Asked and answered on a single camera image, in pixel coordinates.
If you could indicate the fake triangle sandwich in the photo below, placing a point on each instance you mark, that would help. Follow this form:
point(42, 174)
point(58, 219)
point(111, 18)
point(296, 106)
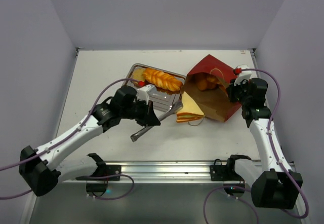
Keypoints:
point(190, 110)

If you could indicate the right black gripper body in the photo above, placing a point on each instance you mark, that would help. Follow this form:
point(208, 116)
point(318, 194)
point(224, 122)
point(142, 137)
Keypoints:
point(234, 92)

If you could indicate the red brown paper bag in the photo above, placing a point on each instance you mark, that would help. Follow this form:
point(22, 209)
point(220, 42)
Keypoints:
point(214, 103)

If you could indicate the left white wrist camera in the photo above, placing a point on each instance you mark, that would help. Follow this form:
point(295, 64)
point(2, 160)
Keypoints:
point(144, 92)

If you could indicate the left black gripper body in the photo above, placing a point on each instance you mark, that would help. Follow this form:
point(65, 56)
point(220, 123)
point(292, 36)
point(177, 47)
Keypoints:
point(138, 111)

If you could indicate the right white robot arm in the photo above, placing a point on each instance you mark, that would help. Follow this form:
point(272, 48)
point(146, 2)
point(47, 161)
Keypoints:
point(275, 184)

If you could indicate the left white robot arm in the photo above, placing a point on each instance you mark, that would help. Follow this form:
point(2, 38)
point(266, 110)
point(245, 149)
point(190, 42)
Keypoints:
point(44, 167)

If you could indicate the seeded bread slice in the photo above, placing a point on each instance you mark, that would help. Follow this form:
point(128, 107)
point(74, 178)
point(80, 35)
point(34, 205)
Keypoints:
point(138, 74)

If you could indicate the stainless steel tray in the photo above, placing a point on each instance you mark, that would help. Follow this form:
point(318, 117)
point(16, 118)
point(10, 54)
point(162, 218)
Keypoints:
point(162, 99)

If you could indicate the braided orange bread loaf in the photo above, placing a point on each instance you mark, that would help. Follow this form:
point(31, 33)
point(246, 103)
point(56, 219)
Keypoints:
point(162, 80)

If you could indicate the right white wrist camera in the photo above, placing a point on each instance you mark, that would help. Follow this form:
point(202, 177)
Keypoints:
point(242, 72)

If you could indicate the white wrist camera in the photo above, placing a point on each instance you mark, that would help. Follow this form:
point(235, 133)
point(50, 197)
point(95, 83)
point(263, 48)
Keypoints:
point(144, 92)
point(242, 72)

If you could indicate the aluminium mounting rail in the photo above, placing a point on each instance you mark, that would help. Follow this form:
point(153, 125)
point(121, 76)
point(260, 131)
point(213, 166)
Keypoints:
point(149, 171)

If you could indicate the round orange bun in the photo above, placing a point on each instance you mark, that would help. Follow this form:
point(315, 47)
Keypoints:
point(206, 81)

